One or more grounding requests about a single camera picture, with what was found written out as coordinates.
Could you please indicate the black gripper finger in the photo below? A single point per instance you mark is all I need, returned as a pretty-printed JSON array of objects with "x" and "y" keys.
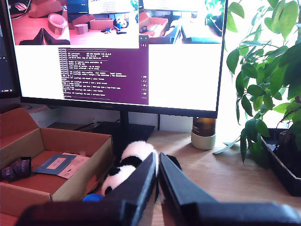
[
  {"x": 141, "y": 181},
  {"x": 178, "y": 183}
]

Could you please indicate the keys with blue fob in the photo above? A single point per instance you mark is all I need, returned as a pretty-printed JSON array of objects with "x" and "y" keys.
[{"x": 92, "y": 198}]

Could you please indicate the open cardboard box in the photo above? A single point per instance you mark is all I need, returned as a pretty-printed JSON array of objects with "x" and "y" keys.
[{"x": 77, "y": 183}]

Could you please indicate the panda plush toy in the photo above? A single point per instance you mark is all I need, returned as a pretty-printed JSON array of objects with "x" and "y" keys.
[{"x": 131, "y": 162}]

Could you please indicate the black monitor stand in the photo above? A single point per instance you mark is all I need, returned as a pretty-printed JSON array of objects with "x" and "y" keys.
[{"x": 131, "y": 131}]

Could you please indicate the amber bottle with pale base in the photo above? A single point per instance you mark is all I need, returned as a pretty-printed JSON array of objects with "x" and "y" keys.
[{"x": 203, "y": 137}]

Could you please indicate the pink paper sheet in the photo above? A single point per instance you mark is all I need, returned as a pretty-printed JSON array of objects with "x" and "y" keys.
[{"x": 76, "y": 166}]

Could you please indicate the blue printed card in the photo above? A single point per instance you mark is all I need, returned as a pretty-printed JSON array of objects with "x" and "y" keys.
[{"x": 54, "y": 164}]

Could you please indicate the black plant pot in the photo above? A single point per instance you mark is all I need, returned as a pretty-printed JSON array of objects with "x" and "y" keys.
[{"x": 282, "y": 164}]

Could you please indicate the large black computer monitor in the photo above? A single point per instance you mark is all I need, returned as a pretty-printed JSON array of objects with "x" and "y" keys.
[{"x": 183, "y": 75}]

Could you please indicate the dark purple printed ribbon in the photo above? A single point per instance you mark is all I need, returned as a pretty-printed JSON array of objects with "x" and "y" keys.
[{"x": 17, "y": 168}]

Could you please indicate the green leafy house plant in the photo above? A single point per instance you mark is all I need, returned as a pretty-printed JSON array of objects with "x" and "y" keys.
[{"x": 265, "y": 77}]

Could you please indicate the dark computer monitor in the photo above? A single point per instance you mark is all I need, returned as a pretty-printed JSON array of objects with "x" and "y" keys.
[{"x": 7, "y": 70}]

